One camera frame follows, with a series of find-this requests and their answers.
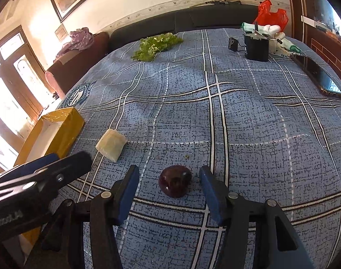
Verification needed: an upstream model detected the red plastic bag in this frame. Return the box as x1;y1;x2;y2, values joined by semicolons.
253;0;289;31

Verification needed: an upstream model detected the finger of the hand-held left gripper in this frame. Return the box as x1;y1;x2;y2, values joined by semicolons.
0;151;93;202
0;153;60;187

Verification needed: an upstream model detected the black box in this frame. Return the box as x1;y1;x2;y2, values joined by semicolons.
243;33;270;62

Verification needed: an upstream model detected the small wall plaque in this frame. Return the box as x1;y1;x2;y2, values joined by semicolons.
55;24;68;40

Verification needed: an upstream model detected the purple cloth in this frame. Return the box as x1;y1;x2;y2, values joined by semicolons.
55;27;94;59

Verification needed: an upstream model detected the brown armchair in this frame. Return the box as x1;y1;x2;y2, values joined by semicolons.
45;32;110;97

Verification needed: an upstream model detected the green lettuce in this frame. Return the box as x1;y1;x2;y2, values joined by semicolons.
131;33;183;61

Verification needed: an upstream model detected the dark red plum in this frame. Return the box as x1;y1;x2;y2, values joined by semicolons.
158;165;192;198

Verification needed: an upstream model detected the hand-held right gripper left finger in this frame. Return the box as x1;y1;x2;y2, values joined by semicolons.
24;165;140;269

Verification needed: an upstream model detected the wooden glass door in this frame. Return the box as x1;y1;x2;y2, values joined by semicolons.
0;25;56;174

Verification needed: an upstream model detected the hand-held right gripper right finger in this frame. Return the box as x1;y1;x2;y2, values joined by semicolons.
199;165;315;269

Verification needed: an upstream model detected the yellow cardboard box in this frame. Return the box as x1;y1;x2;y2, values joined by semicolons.
13;107;85;247

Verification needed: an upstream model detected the peeled sugarcane piece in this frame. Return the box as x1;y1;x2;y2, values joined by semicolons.
95;129;128;163

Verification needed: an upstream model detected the black smartphone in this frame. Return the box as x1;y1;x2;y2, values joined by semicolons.
290;54;341;99

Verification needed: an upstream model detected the brown wooden cabinet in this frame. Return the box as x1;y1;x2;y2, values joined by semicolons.
285;0;341;90

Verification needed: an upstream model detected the dark sofa backrest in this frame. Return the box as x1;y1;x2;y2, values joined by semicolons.
109;4;261;52

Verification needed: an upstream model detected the blue plaid blanket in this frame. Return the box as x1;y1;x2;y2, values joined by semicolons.
27;27;341;269

